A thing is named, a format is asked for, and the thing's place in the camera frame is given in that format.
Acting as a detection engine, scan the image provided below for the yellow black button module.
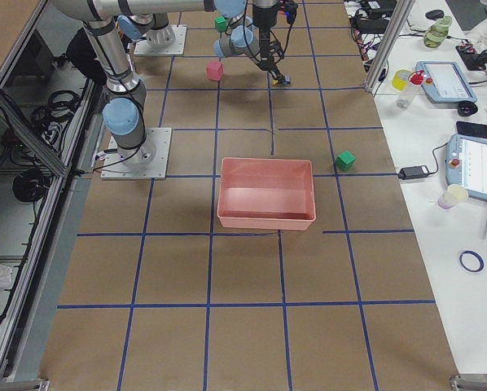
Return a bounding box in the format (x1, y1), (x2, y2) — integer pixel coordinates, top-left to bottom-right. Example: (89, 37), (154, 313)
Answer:
(272, 74), (292, 86)

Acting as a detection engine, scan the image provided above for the green cube far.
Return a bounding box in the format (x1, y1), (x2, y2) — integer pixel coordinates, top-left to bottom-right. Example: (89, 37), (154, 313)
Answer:
(214, 15), (228, 33)

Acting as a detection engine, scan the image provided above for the pink cube centre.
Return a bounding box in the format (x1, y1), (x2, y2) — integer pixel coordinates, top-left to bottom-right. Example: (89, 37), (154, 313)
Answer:
(206, 60), (224, 81)

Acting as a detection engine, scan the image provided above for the green cube near bin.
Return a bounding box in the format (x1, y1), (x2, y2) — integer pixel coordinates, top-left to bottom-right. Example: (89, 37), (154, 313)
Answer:
(335, 150), (356, 171)

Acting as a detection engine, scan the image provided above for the pink plastic bin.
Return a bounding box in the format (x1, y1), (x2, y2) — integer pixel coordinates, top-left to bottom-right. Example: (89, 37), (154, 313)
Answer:
(217, 157), (316, 231)

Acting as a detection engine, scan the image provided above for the yellow tape roll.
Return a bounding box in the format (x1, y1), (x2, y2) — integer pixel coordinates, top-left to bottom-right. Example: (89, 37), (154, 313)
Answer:
(391, 69), (413, 91)

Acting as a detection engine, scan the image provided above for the clear squeeze bottle red cap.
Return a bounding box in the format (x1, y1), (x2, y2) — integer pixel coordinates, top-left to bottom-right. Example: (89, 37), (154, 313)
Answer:
(396, 70), (426, 109)

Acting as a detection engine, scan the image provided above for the green glass jar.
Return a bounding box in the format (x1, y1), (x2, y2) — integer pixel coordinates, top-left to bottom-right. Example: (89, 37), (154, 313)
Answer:
(423, 15), (452, 49)

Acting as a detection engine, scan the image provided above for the teach pendant far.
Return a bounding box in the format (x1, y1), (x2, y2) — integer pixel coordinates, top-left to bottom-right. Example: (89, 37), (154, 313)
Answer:
(415, 61), (477, 103)

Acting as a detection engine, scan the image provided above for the teach pendant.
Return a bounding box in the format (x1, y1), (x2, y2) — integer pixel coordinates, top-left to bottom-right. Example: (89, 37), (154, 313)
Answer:
(415, 61), (477, 103)
(445, 134), (487, 201)

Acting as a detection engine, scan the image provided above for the person in red shirt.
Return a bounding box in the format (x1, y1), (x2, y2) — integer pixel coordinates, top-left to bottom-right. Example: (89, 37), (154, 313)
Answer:
(65, 28), (107, 86)

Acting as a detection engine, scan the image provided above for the black power adapter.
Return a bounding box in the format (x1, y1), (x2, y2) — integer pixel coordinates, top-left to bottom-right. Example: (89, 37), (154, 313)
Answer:
(397, 165), (431, 180)

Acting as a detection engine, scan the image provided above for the black round cap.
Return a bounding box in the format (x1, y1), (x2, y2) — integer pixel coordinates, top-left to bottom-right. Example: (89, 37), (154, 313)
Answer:
(457, 100), (478, 117)

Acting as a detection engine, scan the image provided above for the black smartphone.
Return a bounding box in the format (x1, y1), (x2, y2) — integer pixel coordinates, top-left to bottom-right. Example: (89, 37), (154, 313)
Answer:
(456, 121), (487, 139)

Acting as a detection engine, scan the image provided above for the paper cup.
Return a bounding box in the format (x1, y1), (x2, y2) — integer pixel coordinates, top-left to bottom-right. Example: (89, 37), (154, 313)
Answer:
(437, 184), (469, 209)

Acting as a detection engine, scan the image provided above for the teach pendant near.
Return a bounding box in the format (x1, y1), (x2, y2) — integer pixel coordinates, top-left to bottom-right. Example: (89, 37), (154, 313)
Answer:
(445, 134), (487, 201)

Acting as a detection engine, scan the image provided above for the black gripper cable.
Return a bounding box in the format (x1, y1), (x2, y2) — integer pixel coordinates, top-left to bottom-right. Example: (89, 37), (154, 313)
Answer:
(247, 0), (300, 66)

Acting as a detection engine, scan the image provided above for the aluminium frame post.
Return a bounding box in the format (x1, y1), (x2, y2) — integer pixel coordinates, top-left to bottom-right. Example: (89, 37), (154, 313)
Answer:
(364, 0), (415, 92)

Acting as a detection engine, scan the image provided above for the blue tape ring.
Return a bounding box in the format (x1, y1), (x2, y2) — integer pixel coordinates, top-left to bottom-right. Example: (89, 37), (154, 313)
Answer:
(458, 250), (485, 274)

